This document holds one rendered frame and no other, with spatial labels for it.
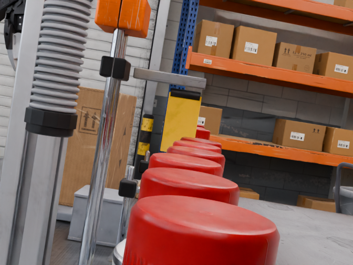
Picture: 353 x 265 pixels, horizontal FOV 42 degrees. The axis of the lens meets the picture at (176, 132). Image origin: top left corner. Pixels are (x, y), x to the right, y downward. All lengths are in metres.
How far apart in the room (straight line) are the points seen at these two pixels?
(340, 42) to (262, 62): 1.41
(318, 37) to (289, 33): 0.33
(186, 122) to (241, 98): 4.69
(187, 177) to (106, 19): 0.27
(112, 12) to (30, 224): 0.20
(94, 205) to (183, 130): 0.10
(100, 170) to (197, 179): 0.26
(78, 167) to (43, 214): 0.62
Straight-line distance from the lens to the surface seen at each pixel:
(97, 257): 0.84
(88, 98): 1.05
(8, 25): 1.21
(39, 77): 0.31
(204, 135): 0.57
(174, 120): 0.43
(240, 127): 5.12
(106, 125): 0.41
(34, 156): 0.45
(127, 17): 0.40
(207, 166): 0.19
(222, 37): 4.34
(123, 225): 0.83
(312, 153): 4.50
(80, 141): 1.05
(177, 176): 0.15
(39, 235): 0.45
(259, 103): 5.17
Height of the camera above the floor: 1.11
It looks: 3 degrees down
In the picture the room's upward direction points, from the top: 9 degrees clockwise
